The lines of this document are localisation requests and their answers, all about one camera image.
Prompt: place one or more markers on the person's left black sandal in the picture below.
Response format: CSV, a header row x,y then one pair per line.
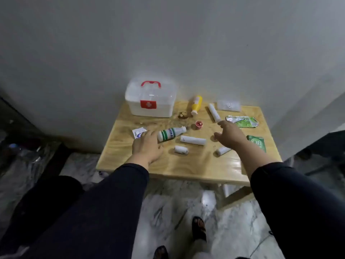
x,y
161,253

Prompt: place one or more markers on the green foil sachet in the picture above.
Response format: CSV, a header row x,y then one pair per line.
x,y
242,121

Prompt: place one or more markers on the long white gauze roll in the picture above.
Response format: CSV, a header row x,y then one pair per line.
x,y
213,112

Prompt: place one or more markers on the small white sachet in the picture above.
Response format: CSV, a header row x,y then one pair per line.
x,y
138,132

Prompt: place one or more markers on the clear plastic packet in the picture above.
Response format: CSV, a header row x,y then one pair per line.
x,y
228,105

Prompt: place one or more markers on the plastic bottle blue cap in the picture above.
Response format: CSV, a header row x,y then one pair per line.
x,y
16,148

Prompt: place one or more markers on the white bottle green stripes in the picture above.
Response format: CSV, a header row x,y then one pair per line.
x,y
169,134

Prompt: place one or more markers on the green yellow medicine box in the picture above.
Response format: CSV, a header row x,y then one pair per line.
x,y
257,142

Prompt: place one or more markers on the short white gauze roll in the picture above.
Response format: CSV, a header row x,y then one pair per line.
x,y
181,150

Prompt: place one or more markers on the person's right black sandal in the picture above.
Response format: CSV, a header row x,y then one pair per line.
x,y
199,229

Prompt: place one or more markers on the person's black sandal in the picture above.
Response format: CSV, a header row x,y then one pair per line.
x,y
161,253
199,229

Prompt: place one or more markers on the wooden table leg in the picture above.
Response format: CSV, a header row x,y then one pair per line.
x,y
234,196

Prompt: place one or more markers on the yellow bottle white cap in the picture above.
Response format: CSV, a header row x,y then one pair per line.
x,y
196,103

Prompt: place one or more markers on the small red tape roll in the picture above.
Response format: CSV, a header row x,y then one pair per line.
x,y
199,125

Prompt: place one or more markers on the medium white gauze roll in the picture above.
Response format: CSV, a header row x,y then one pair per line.
x,y
192,140
222,151

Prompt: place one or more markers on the wooden table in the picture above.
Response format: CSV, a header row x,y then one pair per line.
x,y
188,164

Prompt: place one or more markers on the person's dark clothing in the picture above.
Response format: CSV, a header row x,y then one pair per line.
x,y
40,207

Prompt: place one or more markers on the person's left forearm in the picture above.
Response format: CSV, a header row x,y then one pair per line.
x,y
107,207

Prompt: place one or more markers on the person's right hand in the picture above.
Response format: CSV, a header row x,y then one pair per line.
x,y
231,136

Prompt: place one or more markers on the person's left hand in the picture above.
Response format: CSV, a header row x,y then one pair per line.
x,y
147,148

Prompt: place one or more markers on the white first aid box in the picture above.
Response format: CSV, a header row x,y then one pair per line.
x,y
159,110

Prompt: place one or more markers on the person's right forearm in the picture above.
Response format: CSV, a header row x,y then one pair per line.
x,y
283,199

